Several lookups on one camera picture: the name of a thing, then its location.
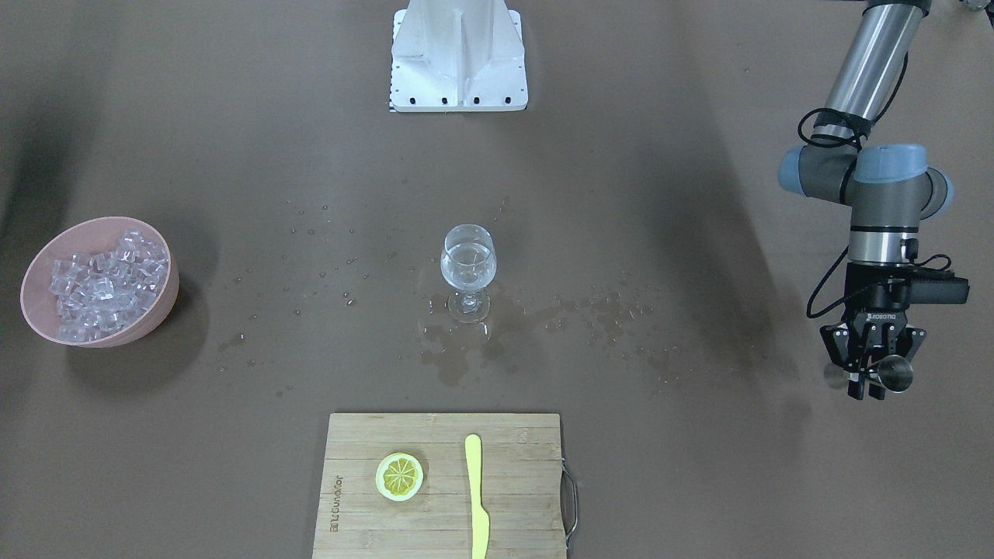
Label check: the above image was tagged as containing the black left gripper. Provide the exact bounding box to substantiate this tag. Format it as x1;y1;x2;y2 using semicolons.
820;262;928;401

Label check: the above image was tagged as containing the steel cocktail jigger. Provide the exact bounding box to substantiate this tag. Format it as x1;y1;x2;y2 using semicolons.
822;355;915;396

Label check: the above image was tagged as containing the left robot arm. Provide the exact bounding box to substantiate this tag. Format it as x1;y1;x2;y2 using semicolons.
780;1;970;400

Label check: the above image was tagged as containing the clear wine glass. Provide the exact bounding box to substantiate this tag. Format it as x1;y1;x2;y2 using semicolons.
440;224;497;323

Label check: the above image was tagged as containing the clear ice cubes pile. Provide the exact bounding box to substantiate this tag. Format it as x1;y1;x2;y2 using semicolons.
47;229;170;343

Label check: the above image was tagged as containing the bamboo cutting board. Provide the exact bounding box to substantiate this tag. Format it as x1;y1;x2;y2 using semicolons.
311;411;575;558

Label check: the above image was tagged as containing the yellow plastic knife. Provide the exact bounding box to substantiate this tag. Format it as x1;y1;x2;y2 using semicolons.
464;434;491;558

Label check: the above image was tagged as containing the yellow lemon slice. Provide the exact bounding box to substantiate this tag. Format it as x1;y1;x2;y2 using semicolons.
375;453;425;502

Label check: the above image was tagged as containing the pink bowl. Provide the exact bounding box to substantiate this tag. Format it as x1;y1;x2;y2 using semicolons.
20;217;179;348

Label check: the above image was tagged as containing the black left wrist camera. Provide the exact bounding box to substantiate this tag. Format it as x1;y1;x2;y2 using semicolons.
909;269;970;305

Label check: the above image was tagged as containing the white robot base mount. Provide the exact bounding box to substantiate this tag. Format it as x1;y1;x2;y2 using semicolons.
388;1;529;113

